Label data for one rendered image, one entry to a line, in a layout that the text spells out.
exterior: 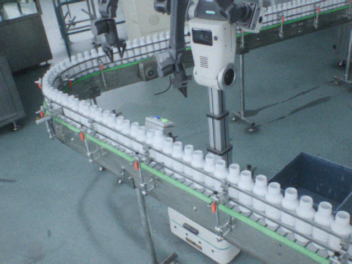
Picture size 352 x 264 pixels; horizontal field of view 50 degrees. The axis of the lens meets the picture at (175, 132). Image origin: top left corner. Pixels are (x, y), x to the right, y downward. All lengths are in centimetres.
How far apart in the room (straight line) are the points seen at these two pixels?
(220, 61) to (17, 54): 502
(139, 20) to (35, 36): 201
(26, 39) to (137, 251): 473
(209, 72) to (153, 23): 362
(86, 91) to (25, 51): 379
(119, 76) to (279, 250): 213
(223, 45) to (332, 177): 85
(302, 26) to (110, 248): 279
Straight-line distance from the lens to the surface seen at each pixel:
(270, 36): 385
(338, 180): 189
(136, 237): 286
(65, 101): 229
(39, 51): 687
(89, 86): 307
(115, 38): 192
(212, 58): 206
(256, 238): 147
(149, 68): 309
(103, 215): 312
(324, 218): 128
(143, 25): 561
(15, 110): 475
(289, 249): 140
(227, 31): 204
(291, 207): 132
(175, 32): 168
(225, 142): 237
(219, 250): 247
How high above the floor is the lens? 198
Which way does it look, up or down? 30 degrees down
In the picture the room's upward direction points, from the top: 7 degrees counter-clockwise
